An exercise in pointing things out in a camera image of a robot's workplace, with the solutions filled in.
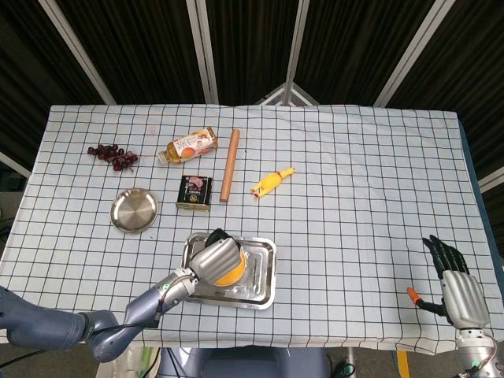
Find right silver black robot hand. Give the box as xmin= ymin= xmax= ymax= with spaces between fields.
xmin=406 ymin=235 xmax=491 ymax=330

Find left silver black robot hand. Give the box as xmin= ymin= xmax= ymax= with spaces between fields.
xmin=190 ymin=227 xmax=243 ymax=285

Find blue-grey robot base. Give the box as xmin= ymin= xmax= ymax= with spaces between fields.
xmin=157 ymin=346 xmax=330 ymax=378

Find orange bowl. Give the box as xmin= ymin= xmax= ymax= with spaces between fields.
xmin=214 ymin=246 xmax=248 ymax=287

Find rectangular steel tray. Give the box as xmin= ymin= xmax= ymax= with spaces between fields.
xmin=176 ymin=232 xmax=277 ymax=311

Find white blue checkered tablecloth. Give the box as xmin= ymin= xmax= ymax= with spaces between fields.
xmin=0 ymin=103 xmax=504 ymax=354

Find black luncheon meat tin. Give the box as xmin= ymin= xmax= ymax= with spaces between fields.
xmin=175 ymin=175 xmax=213 ymax=213

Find wooden rolling pin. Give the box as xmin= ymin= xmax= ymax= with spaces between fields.
xmin=219 ymin=129 xmax=241 ymax=205

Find yellow rubber chicken toy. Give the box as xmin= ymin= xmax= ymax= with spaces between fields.
xmin=250 ymin=166 xmax=296 ymax=199

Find round steel plate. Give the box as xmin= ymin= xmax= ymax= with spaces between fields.
xmin=109 ymin=187 xmax=158 ymax=235

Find peach tea plastic bottle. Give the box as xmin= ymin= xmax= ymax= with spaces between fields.
xmin=157 ymin=125 xmax=219 ymax=166

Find clear plastic bag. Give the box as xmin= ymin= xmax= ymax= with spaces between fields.
xmin=98 ymin=346 xmax=162 ymax=378

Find dark blue under cloth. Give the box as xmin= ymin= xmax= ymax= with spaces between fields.
xmin=458 ymin=117 xmax=504 ymax=265

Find dark red grape bunch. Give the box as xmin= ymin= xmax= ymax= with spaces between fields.
xmin=87 ymin=143 xmax=139 ymax=172

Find dark folding screen white frames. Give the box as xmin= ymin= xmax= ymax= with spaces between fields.
xmin=0 ymin=0 xmax=504 ymax=190

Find yellow strap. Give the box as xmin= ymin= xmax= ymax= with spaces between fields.
xmin=395 ymin=349 xmax=409 ymax=378

